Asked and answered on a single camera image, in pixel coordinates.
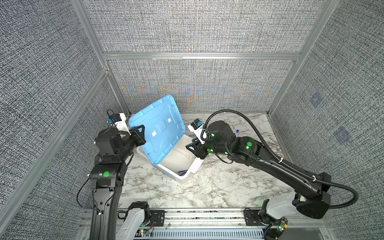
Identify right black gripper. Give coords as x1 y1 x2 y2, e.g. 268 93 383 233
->
185 132 232 159

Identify white plastic bin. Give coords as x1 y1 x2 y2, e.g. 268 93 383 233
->
137 135 204 184

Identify blue plastic lid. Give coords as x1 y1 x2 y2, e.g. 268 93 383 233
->
129 95 186 165

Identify blue tweezers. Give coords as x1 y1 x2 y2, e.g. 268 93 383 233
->
177 170 188 176

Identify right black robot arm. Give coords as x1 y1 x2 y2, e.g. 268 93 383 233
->
186 110 359 225

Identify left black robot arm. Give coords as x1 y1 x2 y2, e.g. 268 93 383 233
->
88 125 146 240

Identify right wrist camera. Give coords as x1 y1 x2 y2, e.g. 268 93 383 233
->
188 119 209 145

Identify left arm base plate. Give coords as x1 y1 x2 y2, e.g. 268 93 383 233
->
122 209 166 228

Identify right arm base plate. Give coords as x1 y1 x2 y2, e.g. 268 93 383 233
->
243 208 288 228

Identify aluminium front rail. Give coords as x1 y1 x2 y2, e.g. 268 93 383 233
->
76 207 337 240

